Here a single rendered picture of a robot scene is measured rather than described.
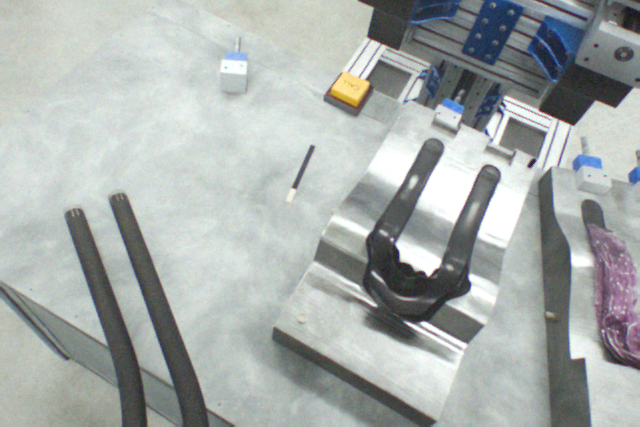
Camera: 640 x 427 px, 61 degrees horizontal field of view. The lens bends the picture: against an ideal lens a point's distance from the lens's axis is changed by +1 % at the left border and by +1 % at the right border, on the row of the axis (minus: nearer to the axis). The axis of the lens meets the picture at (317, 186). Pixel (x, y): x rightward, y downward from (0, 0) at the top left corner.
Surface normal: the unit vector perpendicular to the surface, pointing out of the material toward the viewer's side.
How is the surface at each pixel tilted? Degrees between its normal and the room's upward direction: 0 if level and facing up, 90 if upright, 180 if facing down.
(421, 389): 0
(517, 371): 0
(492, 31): 90
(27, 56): 0
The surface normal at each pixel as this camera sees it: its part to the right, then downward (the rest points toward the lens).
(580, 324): 0.07, -0.39
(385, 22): -0.45, 0.72
